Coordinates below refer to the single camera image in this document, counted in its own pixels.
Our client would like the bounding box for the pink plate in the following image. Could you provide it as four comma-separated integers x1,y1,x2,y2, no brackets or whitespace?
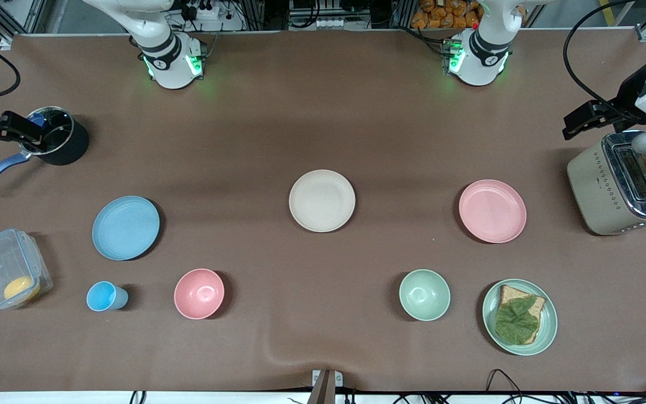
458,180,527,244

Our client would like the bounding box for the blue plate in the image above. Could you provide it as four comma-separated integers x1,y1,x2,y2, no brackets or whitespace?
92,196,161,261

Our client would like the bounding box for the glass pot lid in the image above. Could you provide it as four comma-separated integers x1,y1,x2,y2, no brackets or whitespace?
25,107,74,155

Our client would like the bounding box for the beige and chrome toaster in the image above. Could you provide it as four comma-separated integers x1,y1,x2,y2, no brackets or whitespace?
567,130,646,236

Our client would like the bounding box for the yellow round fruit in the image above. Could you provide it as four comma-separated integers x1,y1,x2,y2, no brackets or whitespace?
3,276,41,304

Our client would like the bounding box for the bag of orange buns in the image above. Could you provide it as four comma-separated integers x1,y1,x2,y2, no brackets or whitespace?
410,0,483,30

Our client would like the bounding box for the bread slice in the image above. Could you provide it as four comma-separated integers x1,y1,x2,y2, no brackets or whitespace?
496,285,547,345

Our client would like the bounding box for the blue cup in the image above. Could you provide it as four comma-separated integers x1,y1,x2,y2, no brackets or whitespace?
86,281,129,312

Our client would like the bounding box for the green plate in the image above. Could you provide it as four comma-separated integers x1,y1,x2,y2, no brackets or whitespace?
482,279,558,356

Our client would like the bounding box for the green lettuce leaf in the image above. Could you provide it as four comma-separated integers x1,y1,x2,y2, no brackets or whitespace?
495,296,539,345

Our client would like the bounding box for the white power strip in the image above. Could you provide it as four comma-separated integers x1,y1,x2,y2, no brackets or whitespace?
180,0,245,33

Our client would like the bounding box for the green bowl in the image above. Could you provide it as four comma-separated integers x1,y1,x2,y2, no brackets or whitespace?
399,269,451,322

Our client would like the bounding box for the pink bowl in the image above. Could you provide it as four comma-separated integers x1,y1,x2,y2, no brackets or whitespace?
174,268,225,320

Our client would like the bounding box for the beige plate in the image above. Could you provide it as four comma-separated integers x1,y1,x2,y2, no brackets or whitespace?
289,169,356,233

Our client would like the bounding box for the black pot with blue handle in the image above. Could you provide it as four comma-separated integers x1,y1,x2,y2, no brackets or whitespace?
0,107,90,193

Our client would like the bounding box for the metal table clamp bracket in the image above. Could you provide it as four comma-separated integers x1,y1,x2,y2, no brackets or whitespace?
307,369,344,404

